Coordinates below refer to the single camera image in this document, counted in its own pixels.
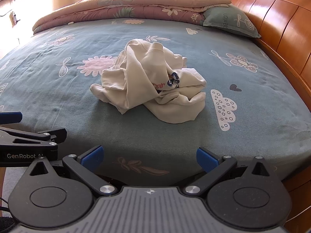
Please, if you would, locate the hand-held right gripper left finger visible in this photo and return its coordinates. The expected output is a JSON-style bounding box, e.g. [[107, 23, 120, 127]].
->
[[29, 146, 118, 198]]

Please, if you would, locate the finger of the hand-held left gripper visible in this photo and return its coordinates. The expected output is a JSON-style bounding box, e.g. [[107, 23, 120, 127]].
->
[[0, 112, 23, 125], [0, 127, 67, 152]]

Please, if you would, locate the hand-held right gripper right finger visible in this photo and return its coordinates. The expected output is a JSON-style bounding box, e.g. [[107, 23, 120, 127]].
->
[[182, 147, 282, 197]]

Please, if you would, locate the white printed sweatshirt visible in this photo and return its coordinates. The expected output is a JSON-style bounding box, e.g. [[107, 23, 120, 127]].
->
[[90, 39, 207, 125]]

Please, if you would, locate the green printed pillow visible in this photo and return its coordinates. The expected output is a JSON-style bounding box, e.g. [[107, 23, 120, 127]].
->
[[203, 3, 261, 38]]

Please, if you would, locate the wooden headboard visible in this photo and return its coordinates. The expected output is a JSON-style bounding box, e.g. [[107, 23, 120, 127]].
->
[[230, 0, 311, 233]]

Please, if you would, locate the pink floral folded quilt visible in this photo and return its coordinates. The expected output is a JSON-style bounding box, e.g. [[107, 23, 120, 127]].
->
[[33, 0, 232, 36]]

